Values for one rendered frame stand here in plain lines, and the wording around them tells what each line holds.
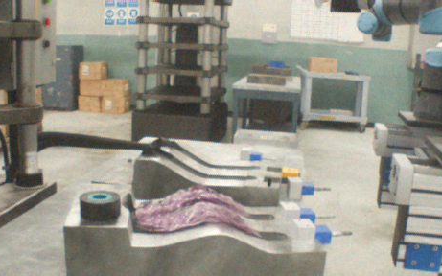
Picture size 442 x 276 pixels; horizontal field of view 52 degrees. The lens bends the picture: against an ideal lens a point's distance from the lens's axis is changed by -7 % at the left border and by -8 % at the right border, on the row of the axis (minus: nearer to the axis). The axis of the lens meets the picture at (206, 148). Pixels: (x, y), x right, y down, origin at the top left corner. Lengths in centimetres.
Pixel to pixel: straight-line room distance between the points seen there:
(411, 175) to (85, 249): 71
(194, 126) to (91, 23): 380
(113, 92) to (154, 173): 673
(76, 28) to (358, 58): 479
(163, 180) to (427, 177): 65
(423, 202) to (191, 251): 55
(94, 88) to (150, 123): 282
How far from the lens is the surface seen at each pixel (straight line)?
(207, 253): 90
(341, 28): 776
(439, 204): 115
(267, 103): 706
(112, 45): 834
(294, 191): 140
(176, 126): 533
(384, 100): 790
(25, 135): 149
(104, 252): 90
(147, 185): 126
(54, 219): 122
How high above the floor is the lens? 124
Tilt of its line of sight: 13 degrees down
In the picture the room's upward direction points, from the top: 2 degrees clockwise
